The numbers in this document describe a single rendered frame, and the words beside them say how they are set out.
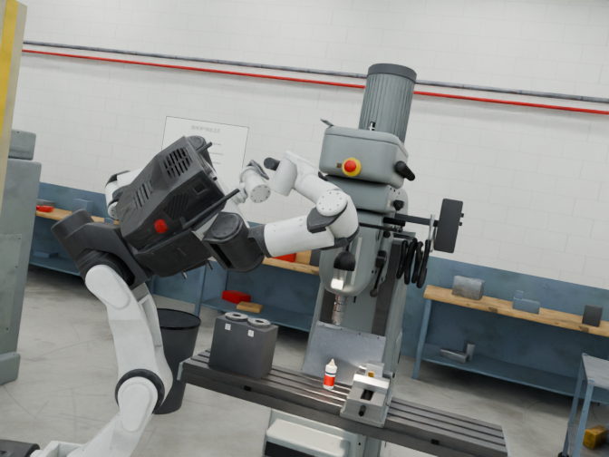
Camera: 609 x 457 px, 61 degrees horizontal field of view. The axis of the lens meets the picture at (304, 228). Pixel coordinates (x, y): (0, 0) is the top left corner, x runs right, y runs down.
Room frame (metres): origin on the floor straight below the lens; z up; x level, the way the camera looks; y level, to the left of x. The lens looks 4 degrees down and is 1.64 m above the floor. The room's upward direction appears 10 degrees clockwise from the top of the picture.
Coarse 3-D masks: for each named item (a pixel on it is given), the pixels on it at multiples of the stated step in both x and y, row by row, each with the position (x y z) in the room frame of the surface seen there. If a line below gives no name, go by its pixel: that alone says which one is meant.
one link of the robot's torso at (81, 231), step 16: (64, 224) 1.46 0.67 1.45; (80, 224) 1.47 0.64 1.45; (96, 224) 1.49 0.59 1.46; (112, 224) 1.56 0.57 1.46; (64, 240) 1.46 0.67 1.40; (80, 240) 1.45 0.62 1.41; (96, 240) 1.46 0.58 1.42; (112, 240) 1.46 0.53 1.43; (80, 256) 1.47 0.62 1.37; (128, 256) 1.46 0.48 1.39; (144, 272) 1.47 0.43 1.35
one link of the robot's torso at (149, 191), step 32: (160, 160) 1.45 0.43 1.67; (192, 160) 1.39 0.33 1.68; (128, 192) 1.48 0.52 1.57; (160, 192) 1.37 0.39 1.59; (192, 192) 1.37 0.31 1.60; (224, 192) 1.46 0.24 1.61; (128, 224) 1.40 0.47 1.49; (160, 224) 1.35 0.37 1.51; (192, 224) 1.40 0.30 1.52; (160, 256) 1.43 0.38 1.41; (192, 256) 1.46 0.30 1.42
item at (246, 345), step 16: (224, 320) 1.96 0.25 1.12; (240, 320) 1.97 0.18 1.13; (256, 320) 1.99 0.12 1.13; (224, 336) 1.96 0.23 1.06; (240, 336) 1.93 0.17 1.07; (256, 336) 1.91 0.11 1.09; (272, 336) 1.97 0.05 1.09; (224, 352) 1.95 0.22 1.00; (240, 352) 1.93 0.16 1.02; (256, 352) 1.91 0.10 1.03; (272, 352) 1.99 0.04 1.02; (224, 368) 1.95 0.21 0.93; (240, 368) 1.93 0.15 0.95; (256, 368) 1.90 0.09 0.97
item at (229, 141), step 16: (176, 128) 6.86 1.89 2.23; (192, 128) 6.80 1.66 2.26; (208, 128) 6.73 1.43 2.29; (224, 128) 6.67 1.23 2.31; (240, 128) 6.61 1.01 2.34; (224, 144) 6.67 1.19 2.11; (240, 144) 6.60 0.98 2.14; (224, 160) 6.66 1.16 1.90; (240, 160) 6.60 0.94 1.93; (224, 176) 6.65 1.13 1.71
